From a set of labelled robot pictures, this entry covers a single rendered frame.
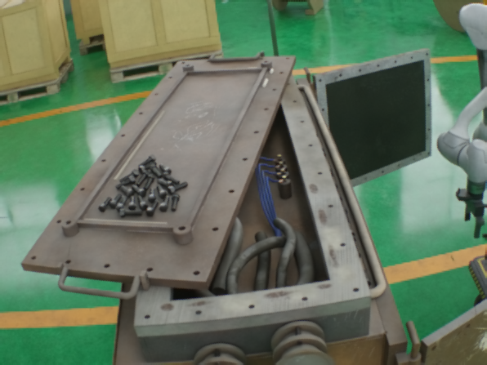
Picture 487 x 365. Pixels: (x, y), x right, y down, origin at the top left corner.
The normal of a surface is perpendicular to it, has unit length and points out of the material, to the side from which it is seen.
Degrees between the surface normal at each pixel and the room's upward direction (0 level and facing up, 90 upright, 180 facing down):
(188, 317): 0
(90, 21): 90
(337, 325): 90
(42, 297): 0
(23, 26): 90
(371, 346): 90
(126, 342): 0
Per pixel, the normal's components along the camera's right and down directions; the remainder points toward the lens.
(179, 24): 0.07, 0.48
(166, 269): -0.12, -0.87
